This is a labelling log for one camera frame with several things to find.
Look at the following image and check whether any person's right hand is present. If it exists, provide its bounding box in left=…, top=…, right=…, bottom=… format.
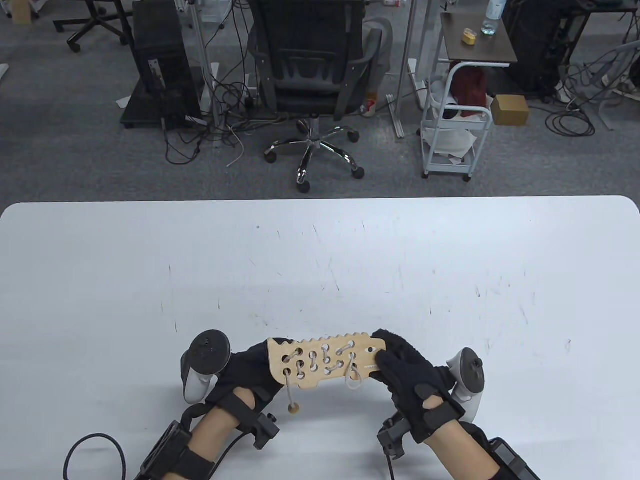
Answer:
left=371, top=329, right=466, bottom=445

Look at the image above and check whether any person's left hand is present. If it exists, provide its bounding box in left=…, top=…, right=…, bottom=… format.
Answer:
left=206, top=340, right=293, bottom=436

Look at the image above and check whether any wooden crocodile lacing toy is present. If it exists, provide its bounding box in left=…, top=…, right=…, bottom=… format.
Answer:
left=266, top=331, right=387, bottom=392

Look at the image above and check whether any cream rope with wooden needle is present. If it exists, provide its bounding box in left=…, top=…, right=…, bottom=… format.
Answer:
left=280, top=341, right=371, bottom=416

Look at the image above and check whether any person's left forearm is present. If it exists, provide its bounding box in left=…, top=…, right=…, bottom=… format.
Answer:
left=187, top=390, right=256, bottom=480

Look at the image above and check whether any person's right forearm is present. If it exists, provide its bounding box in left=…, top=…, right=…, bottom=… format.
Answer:
left=420, top=397, right=501, bottom=480

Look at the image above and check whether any black grey left hand controller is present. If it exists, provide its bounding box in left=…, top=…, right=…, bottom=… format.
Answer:
left=181, top=330, right=232, bottom=405

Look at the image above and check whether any black grey hand controller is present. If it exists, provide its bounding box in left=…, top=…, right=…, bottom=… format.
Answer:
left=445, top=347, right=485, bottom=422
left=181, top=330, right=232, bottom=405

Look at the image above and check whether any black grey right hand controller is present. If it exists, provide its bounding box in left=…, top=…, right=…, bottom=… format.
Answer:
left=445, top=347, right=485, bottom=422

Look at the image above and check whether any black left glove sensor module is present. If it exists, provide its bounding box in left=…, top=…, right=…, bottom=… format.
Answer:
left=250, top=412, right=281, bottom=450

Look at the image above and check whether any black glove sensor module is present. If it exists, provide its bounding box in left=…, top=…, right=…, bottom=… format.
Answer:
left=377, top=419, right=411, bottom=460
left=250, top=412, right=281, bottom=450

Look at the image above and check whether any black right glove sensor module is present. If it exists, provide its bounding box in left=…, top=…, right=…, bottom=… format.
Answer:
left=377, top=419, right=411, bottom=460

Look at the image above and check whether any white cloth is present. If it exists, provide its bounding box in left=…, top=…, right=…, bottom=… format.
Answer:
left=424, top=125, right=477, bottom=157

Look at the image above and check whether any white rolling cart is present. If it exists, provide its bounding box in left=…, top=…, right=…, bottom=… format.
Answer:
left=420, top=62, right=495, bottom=182

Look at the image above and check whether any brown cardboard box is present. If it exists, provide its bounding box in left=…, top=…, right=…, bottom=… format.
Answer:
left=490, top=93, right=530, bottom=127

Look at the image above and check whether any dark red bag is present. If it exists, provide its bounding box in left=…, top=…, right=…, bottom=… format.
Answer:
left=450, top=66, right=489, bottom=120

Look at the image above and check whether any grey desk leg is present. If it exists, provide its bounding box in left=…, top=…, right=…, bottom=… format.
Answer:
left=575, top=40, right=640, bottom=132

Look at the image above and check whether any dark brown side table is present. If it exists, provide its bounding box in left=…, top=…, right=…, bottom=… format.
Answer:
left=440, top=11, right=519, bottom=69

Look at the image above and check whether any black mesh office chair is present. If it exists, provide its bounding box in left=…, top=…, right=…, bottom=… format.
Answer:
left=247, top=0, right=383, bottom=194

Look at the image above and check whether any black computer tower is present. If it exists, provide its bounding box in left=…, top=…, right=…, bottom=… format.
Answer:
left=131, top=0, right=203, bottom=126

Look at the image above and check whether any black equipment cabinet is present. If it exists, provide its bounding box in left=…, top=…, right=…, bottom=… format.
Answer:
left=501, top=0, right=575, bottom=97

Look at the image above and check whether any clear plastic box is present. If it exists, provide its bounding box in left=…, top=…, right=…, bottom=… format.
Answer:
left=199, top=0, right=234, bottom=24

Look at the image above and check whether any clear water bottle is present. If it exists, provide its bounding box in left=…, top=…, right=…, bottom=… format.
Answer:
left=481, top=0, right=506, bottom=36

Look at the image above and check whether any black swivel chair base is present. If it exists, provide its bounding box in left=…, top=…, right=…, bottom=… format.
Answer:
left=52, top=0, right=133, bottom=54

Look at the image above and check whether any thin black left glove cable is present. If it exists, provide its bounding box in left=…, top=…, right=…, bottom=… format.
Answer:
left=212, top=431, right=248, bottom=480

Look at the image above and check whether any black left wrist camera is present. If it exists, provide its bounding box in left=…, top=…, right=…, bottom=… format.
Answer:
left=137, top=421, right=216, bottom=480

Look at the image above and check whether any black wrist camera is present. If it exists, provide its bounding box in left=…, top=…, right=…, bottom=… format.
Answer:
left=487, top=437, right=541, bottom=480
left=137, top=421, right=216, bottom=480

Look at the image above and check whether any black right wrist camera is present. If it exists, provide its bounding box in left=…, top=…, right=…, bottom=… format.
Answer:
left=487, top=437, right=541, bottom=480

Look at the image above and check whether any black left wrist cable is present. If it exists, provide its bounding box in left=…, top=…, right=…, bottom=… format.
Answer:
left=62, top=434, right=127, bottom=480

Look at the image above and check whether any thin white floor cable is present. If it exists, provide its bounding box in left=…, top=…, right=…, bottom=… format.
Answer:
left=226, top=124, right=246, bottom=169

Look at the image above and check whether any tangle of black floor cables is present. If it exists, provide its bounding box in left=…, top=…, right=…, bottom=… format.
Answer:
left=161, top=60, right=281, bottom=166

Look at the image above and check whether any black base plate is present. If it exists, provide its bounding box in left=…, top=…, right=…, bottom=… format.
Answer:
left=120, top=77, right=206, bottom=132

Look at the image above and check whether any coil of black cable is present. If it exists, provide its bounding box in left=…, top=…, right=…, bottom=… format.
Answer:
left=544, top=106, right=597, bottom=139

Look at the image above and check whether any aluminium frame post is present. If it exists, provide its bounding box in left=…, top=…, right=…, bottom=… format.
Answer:
left=186, top=0, right=222, bottom=149
left=395, top=0, right=420, bottom=140

